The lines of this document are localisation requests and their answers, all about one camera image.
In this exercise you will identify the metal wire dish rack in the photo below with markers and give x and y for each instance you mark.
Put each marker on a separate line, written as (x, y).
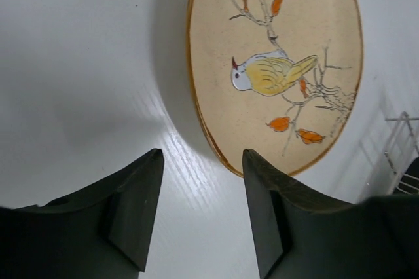
(390, 145)

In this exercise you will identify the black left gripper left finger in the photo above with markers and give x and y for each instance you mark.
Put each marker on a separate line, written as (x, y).
(104, 227)

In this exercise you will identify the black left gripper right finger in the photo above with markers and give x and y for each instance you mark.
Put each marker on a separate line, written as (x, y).
(298, 232)

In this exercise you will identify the beige plate with orange leaves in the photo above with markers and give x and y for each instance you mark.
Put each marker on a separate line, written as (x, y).
(276, 76)

